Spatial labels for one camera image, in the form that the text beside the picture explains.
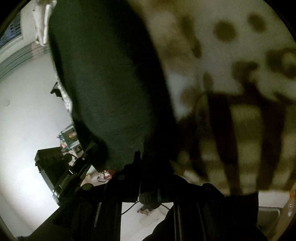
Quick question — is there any black grey striped garment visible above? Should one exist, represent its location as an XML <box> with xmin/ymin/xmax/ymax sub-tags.
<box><xmin>48</xmin><ymin>1</ymin><xmax>176</xmax><ymax>206</ymax></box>

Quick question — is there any black case on floor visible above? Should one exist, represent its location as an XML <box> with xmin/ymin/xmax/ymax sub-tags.
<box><xmin>34</xmin><ymin>146</ymin><xmax>93</xmax><ymax>205</ymax></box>

